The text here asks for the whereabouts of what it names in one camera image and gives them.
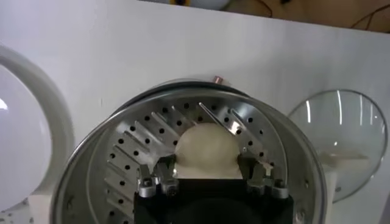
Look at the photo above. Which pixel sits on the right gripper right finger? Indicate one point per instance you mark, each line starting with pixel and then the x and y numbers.
pixel 254 172

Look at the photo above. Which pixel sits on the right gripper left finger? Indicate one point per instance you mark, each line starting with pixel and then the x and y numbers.
pixel 164 170

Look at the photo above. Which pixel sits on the white steamed baozi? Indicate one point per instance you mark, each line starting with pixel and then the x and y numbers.
pixel 207 149

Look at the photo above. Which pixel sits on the perforated steel steamer basket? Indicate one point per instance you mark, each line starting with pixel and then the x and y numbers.
pixel 137 137

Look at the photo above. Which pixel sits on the steel steamer pot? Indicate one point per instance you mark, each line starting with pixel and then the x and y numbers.
pixel 217 79

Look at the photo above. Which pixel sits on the white round plate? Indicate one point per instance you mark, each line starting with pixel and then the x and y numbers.
pixel 24 137

